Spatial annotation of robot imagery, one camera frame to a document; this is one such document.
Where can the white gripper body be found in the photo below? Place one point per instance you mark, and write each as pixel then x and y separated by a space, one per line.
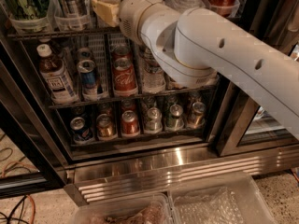
pixel 133 14

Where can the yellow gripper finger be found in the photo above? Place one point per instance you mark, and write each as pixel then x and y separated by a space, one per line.
pixel 107 11

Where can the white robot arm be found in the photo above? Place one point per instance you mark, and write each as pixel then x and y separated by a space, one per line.
pixel 191 45

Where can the silver can top shelf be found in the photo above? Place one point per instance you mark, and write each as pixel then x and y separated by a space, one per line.
pixel 73 8

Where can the silver can shelf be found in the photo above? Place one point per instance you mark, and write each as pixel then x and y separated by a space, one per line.
pixel 73 8
pixel 153 120

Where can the blue can middle shelf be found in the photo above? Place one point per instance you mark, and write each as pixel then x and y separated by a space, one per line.
pixel 90 79

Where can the red coca-cola can middle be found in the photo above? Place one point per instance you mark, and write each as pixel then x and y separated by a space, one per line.
pixel 124 75

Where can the green drink can top shelf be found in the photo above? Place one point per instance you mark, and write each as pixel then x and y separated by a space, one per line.
pixel 26 10

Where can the red can bottom shelf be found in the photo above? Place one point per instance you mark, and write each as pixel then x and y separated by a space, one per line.
pixel 129 122

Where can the gold can bottom left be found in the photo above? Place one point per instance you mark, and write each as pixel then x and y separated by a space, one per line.
pixel 105 126

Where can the gold can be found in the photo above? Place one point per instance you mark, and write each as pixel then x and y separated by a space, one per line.
pixel 105 126
pixel 197 113

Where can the silver can bottom shelf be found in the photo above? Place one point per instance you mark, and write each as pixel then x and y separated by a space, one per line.
pixel 153 120

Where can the blue pepsi can bottom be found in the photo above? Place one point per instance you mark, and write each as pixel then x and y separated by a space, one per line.
pixel 81 132

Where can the gold can bottom right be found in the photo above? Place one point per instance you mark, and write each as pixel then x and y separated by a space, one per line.
pixel 197 113

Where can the fridge right glass door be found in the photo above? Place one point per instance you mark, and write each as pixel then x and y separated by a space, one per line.
pixel 247 127

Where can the steel fridge base grille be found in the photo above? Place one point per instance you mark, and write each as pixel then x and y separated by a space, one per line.
pixel 95 181

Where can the fridge left open door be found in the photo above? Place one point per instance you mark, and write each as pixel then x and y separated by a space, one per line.
pixel 19 122

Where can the clear water bottle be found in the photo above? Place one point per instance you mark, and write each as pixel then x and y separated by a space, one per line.
pixel 153 73

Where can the tea bottle white cap left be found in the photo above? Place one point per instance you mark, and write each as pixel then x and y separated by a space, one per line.
pixel 56 75

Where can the clear plastic bin left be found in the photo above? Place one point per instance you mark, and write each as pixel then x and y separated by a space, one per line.
pixel 150 208

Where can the clear plastic bin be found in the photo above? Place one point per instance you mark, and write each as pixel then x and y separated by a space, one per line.
pixel 223 199
pixel 150 208

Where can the clear plastic bin right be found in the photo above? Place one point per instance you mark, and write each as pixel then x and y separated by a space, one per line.
pixel 223 199

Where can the top wire shelf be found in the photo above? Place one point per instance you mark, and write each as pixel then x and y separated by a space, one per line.
pixel 60 34

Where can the wire shelf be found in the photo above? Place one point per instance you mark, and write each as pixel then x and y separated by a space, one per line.
pixel 60 34
pixel 137 96

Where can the middle wire shelf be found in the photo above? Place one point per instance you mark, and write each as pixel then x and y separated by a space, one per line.
pixel 137 96

